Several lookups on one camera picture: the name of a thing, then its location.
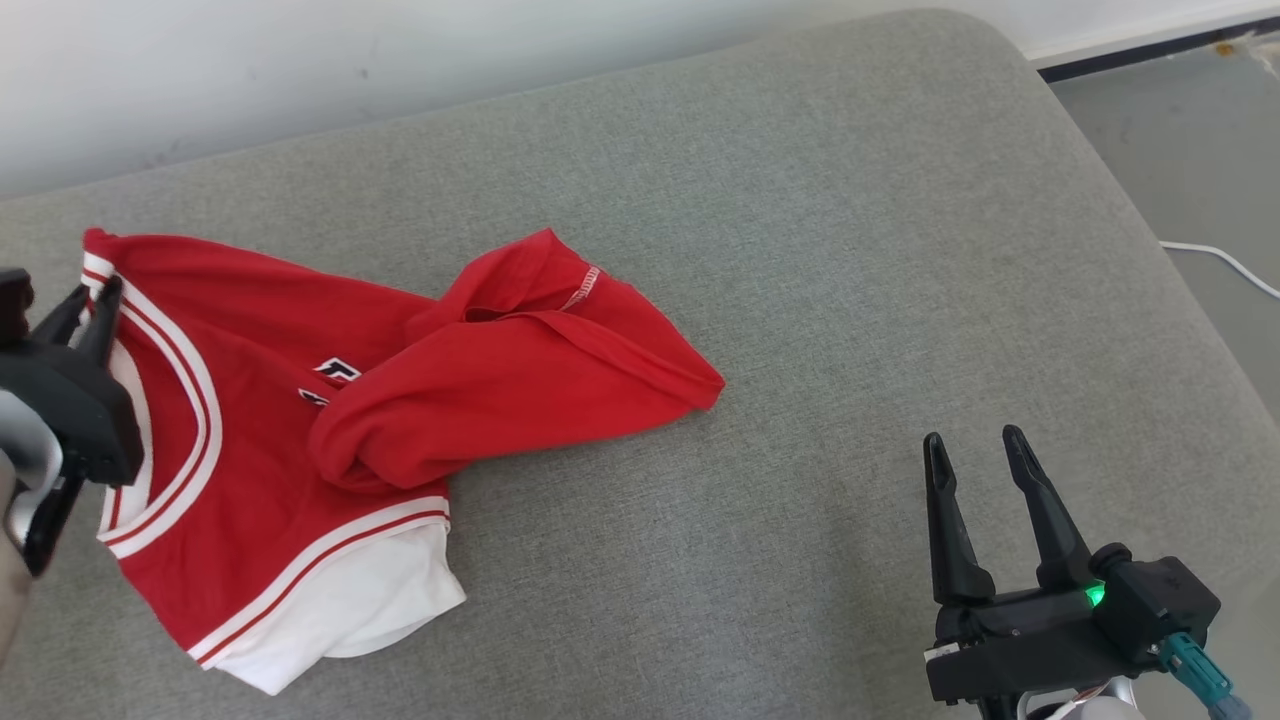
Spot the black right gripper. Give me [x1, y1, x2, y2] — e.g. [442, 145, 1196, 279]
[922, 425, 1143, 707]

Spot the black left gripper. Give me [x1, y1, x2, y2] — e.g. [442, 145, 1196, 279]
[0, 275, 147, 489]

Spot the red jersey with white sleeves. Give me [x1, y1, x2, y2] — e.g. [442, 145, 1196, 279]
[80, 228, 727, 697]

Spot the black baseboard strip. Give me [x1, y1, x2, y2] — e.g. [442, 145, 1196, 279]
[1034, 16, 1280, 84]

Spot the teal right camera cable plug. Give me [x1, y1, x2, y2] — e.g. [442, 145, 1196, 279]
[1160, 632, 1253, 720]

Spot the white floor cable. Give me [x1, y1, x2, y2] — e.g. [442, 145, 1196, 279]
[1159, 240, 1280, 301]

